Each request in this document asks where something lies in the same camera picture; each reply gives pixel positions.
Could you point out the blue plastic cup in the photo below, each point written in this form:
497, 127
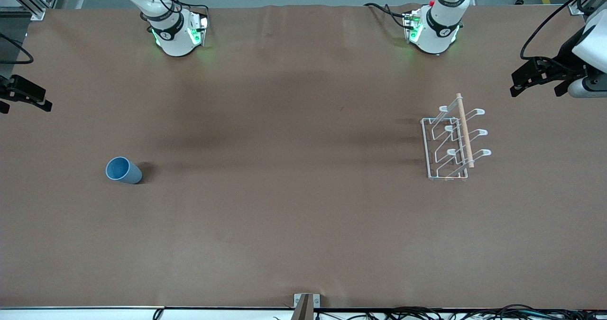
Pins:
124, 170

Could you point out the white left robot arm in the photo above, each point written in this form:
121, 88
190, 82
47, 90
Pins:
436, 35

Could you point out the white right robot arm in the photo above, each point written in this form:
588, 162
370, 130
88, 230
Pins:
175, 40

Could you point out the aluminium corner profile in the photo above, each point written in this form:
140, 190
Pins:
576, 8

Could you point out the brown table mat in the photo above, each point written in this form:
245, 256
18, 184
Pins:
284, 215

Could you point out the metal bracket with brown post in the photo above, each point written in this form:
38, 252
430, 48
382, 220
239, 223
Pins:
306, 306

